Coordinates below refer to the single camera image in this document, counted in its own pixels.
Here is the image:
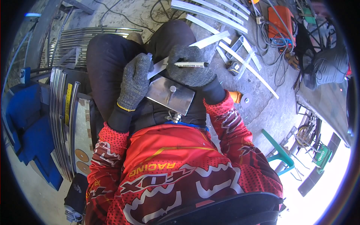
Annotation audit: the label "person's left hand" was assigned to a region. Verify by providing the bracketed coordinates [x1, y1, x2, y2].
[117, 53, 155, 112]

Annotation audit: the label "person's right hand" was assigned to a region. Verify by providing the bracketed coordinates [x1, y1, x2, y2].
[166, 45, 217, 88]

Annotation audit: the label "person's left fingers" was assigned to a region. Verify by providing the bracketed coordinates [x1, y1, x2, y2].
[125, 53, 155, 76]

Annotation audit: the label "person's right fingers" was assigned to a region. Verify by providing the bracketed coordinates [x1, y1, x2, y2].
[168, 45, 209, 64]

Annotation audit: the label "short steel bar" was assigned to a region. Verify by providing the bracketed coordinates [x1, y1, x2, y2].
[147, 31, 231, 80]

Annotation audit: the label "person's legs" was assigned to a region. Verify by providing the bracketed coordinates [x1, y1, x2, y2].
[87, 20, 210, 128]

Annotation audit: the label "square steel plate with pin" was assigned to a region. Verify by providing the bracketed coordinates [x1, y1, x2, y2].
[145, 74, 196, 116]

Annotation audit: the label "pile of metal strips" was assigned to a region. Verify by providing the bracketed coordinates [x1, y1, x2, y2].
[171, 0, 280, 100]

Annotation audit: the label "black yellow tape measure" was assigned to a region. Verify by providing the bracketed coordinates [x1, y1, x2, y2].
[226, 61, 241, 76]

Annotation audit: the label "rectangular metal tube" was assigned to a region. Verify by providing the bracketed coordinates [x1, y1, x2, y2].
[226, 35, 246, 60]

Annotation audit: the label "stack of bent steel tubes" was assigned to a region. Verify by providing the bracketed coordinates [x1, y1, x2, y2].
[41, 27, 143, 68]

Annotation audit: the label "orange angle grinder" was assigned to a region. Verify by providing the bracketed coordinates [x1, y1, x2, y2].
[228, 91, 243, 104]

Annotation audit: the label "grey cutting disc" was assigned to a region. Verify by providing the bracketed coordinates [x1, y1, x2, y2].
[240, 93, 253, 109]

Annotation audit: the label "yellow ruler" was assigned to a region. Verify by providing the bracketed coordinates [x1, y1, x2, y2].
[64, 83, 73, 126]

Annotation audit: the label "orange welding machine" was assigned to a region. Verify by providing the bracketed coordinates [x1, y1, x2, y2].
[267, 6, 297, 47]

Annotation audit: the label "bundle of curved steel tubes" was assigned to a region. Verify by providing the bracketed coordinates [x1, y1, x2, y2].
[49, 67, 82, 182]

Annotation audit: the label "grey steel beam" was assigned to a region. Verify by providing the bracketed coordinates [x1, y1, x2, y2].
[25, 0, 64, 71]

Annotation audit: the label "brown welding gloves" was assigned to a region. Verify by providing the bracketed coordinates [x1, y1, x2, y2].
[284, 52, 300, 71]

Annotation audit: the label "orange abrasive disc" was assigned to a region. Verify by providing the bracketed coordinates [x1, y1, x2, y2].
[74, 149, 90, 163]
[76, 161, 92, 175]

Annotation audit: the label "person's body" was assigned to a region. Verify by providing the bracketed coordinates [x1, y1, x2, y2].
[84, 120, 284, 225]

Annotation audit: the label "green plastic chair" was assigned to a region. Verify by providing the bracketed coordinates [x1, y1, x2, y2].
[261, 128, 295, 176]

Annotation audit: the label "motorcycle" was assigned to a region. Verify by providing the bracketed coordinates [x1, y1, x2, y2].
[292, 111, 324, 169]

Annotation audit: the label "grey bag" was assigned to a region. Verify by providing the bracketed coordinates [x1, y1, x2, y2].
[304, 45, 350, 90]

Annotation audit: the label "black power tool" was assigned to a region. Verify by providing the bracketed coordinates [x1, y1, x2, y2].
[64, 173, 89, 223]

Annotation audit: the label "green delivery bag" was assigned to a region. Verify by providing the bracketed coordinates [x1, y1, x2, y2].
[313, 143, 333, 175]

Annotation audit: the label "black floor cable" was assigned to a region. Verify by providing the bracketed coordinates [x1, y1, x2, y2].
[92, 0, 180, 32]

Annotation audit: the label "bundle of welding cables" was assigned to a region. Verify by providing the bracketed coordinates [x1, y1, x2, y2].
[247, 0, 299, 87]

